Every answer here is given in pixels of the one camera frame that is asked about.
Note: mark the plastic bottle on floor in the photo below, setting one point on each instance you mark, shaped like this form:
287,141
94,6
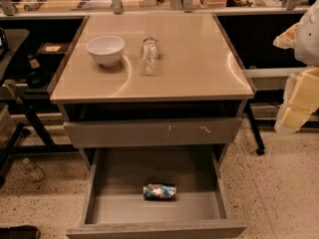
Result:
33,169

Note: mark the black shoe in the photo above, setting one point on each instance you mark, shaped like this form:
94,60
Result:
20,232

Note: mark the closed grey top drawer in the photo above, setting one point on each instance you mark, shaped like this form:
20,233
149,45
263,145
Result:
152,132

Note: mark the black table frame right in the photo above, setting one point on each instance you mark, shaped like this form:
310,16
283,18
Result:
255,124

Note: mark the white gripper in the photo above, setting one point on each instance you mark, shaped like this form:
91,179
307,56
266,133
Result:
308,42

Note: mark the white ceramic bowl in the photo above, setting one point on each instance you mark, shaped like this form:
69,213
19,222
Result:
106,50

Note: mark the silver blue redbull can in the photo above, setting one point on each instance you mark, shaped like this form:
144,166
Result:
159,191

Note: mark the grey drawer cabinet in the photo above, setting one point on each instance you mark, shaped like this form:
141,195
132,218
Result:
197,75

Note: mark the open grey middle drawer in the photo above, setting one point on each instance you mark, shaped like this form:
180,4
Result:
115,207

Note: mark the black side table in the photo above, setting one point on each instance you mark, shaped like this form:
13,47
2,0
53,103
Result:
14,39

